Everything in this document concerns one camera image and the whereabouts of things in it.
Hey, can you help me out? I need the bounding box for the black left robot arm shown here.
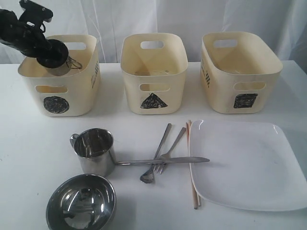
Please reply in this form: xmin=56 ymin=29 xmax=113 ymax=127
xmin=0 ymin=7 xmax=69 ymax=69

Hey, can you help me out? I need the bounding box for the stainless steel bowl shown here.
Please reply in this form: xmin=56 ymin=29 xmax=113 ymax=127
xmin=46 ymin=174 xmax=117 ymax=230

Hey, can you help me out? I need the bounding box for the steel spoon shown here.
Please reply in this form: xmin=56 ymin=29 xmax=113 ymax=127
xmin=140 ymin=123 xmax=172 ymax=184

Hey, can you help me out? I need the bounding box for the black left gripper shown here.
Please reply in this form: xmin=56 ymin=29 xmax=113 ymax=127
xmin=21 ymin=26 xmax=69 ymax=69

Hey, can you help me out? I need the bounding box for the cream bin with triangle mark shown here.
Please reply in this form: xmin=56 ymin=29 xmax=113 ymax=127
xmin=120 ymin=33 xmax=188 ymax=115

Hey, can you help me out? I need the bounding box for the white backdrop curtain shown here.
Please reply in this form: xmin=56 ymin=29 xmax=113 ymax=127
xmin=0 ymin=0 xmax=307 ymax=65

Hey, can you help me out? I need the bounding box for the steel mug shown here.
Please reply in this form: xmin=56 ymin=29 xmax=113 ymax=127
xmin=70 ymin=128 xmax=117 ymax=177
xmin=45 ymin=56 xmax=83 ymax=76

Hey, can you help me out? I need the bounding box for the wooden chopstick left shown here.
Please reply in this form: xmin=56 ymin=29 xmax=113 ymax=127
xmin=185 ymin=122 xmax=199 ymax=210

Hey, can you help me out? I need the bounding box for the cream bin with circle mark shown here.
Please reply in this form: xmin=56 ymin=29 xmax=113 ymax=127
xmin=18 ymin=34 xmax=100 ymax=116

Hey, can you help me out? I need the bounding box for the cream bin with square mark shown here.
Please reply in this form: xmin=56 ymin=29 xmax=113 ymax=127
xmin=200 ymin=32 xmax=283 ymax=114

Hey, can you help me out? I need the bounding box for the steel mug front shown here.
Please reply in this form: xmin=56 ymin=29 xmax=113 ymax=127
xmin=70 ymin=128 xmax=117 ymax=177

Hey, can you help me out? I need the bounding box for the steel table knife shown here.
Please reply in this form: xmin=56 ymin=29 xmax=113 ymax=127
xmin=115 ymin=157 xmax=210 ymax=165

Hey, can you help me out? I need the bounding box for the wooden chopstick right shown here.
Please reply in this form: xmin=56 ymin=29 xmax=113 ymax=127
xmin=188 ymin=120 xmax=202 ymax=209

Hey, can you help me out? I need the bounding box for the steel fork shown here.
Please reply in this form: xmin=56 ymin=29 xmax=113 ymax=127
xmin=154 ymin=127 xmax=187 ymax=174

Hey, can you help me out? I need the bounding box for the wooden chopstick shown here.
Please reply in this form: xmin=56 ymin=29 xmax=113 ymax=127
xmin=188 ymin=120 xmax=202 ymax=209
xmin=185 ymin=122 xmax=199 ymax=210

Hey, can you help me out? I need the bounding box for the white square plate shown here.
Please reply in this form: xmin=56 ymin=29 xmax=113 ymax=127
xmin=189 ymin=120 xmax=307 ymax=211

